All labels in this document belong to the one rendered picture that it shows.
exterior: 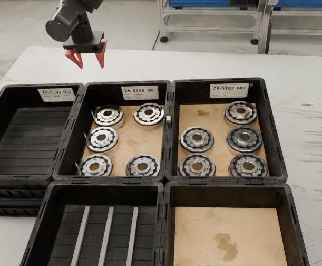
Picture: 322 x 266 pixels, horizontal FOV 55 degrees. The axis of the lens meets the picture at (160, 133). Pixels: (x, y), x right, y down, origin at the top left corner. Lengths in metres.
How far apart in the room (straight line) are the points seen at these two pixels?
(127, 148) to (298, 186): 0.56
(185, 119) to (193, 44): 1.95
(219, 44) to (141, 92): 1.94
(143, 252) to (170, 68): 0.92
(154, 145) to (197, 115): 0.19
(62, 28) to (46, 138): 0.46
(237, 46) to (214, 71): 1.48
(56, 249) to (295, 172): 0.77
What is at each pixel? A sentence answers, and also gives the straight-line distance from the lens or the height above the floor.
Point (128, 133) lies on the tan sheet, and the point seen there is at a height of 0.83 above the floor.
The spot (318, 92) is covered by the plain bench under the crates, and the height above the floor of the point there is 0.70.
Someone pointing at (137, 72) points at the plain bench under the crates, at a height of 0.70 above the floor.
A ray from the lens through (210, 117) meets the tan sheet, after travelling 1.06.
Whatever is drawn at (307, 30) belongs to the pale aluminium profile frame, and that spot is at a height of 0.14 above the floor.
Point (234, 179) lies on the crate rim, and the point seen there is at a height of 0.93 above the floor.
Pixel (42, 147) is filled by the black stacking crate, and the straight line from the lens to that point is 1.10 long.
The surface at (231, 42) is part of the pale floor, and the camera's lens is 2.98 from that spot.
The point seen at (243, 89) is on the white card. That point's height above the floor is 0.89.
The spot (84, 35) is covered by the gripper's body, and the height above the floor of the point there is 1.18.
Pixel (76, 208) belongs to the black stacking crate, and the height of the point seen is 0.83.
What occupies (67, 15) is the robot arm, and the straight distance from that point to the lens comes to 0.77.
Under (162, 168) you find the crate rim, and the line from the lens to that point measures 0.80.
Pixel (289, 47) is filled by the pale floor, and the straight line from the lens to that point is 2.97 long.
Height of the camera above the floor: 1.58
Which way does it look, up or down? 48 degrees down
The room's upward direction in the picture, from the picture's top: 8 degrees counter-clockwise
